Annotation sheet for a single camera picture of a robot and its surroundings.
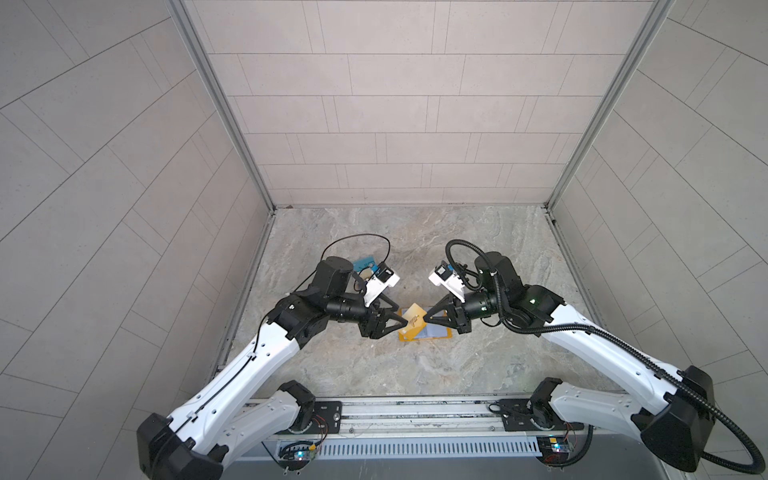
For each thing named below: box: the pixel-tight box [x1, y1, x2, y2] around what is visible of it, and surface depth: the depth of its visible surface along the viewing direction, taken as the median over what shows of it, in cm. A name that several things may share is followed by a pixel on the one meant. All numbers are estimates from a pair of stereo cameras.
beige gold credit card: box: [398, 302, 427, 342], surface depth 67 cm
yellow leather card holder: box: [398, 323, 453, 342], surface depth 85 cm
